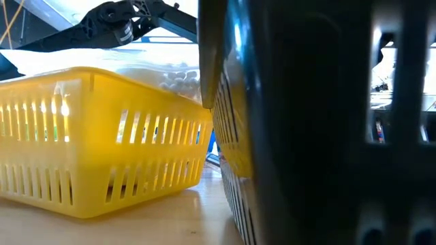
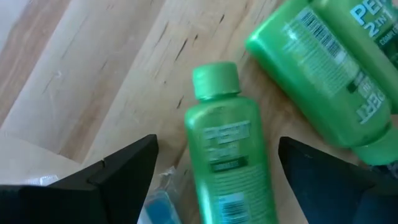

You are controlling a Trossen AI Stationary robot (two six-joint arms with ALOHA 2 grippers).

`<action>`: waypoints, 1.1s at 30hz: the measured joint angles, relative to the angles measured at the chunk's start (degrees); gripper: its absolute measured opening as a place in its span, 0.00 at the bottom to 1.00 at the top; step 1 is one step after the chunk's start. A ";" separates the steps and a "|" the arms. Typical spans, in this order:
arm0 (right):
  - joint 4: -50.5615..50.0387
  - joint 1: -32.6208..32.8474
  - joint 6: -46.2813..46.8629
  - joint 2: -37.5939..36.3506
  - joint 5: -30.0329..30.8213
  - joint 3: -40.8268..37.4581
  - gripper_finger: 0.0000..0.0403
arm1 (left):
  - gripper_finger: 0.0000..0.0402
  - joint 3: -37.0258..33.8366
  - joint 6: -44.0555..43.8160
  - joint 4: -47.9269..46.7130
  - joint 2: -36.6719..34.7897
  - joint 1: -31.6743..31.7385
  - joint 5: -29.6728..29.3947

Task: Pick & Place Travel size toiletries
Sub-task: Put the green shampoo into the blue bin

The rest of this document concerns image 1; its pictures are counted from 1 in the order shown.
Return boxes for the blue plastic basket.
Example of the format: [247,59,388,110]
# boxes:
[205,129,223,168]

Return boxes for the black plastic basket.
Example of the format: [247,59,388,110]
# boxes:
[197,0,436,245]

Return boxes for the yellow plastic basket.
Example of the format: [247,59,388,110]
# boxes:
[0,66,215,219]

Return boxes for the cotton swabs clear bag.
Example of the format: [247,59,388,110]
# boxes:
[117,63,202,103]

